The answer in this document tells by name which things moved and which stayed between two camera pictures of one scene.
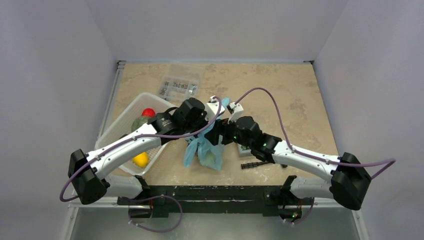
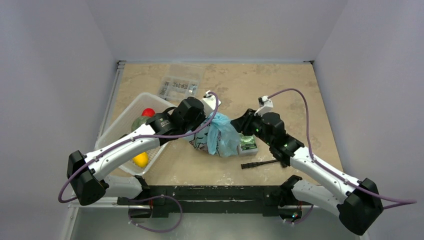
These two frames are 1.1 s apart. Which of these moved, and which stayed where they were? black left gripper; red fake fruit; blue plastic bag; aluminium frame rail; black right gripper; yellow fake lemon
Moved: black right gripper; blue plastic bag
Stayed: aluminium frame rail; yellow fake lemon; black left gripper; red fake fruit
